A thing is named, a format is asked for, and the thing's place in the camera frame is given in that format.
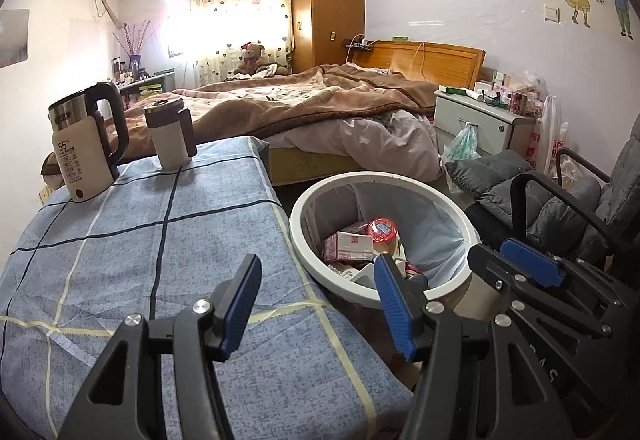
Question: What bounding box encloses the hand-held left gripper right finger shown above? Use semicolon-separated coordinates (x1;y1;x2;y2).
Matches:
373;252;568;440

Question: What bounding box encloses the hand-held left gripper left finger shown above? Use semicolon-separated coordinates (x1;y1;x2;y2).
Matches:
57;253;264;440

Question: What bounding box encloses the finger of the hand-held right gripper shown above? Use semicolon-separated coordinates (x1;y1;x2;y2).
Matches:
500;237;625;317
467;244;615;340

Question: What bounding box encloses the red drink can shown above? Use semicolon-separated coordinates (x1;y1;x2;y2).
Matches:
402;262;430;291

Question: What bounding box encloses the red and white milk carton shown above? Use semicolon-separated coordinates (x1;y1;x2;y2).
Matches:
322;220;376;266

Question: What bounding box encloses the clear plastic cup red lid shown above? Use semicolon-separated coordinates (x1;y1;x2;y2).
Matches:
366;217;401;253

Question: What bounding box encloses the white round trash bin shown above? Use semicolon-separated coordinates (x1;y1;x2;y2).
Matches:
289;172;482;308

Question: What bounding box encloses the grey cushioned chair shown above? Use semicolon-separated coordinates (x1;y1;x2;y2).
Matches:
445;115;640;271

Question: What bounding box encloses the translucent bin liner bag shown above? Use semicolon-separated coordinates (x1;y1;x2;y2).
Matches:
305;182;471;291

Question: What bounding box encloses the white red printed plastic bag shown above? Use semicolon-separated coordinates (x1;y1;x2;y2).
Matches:
525;95;571;176

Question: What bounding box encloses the green printed plastic bag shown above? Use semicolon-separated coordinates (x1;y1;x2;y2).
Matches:
441;122;482;171

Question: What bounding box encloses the blue patterned tablecloth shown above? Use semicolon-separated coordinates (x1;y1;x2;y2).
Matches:
0;135;416;440

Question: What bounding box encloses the white nightstand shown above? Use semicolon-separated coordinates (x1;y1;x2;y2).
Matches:
432;89;536;156

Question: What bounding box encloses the pale pink duvet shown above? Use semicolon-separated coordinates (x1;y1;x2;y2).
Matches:
270;112;443;183

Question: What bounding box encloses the group of small boxes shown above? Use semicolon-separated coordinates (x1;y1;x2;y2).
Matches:
475;70;546;116

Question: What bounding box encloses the brown and white thermos mug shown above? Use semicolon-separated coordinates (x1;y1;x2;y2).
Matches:
144;96;198;171

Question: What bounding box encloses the bed with brown blanket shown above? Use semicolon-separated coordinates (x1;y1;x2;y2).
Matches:
42;62;441;171

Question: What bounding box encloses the wooden bed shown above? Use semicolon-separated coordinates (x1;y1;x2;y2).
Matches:
270;39;487;186

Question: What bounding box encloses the steel and beige electric kettle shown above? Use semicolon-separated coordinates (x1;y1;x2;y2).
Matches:
48;81;131;203

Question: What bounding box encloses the cluttered desk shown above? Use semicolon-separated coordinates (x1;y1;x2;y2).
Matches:
112;67;176;108

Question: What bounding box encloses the brown teddy bear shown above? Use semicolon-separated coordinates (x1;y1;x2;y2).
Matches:
234;41;268;76

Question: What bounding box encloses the vase with purple branches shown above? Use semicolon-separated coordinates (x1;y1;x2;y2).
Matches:
112;19;153;71

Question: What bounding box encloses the wooden wardrobe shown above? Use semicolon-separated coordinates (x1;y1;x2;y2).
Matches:
290;0;367;73

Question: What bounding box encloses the wrapped air conditioner pipe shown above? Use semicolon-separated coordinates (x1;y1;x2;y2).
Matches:
95;0;128;28

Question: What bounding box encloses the white charging cable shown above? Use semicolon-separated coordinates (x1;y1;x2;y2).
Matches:
410;41;426;81

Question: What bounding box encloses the silvery wall poster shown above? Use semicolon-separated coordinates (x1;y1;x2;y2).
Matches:
0;9;31;68

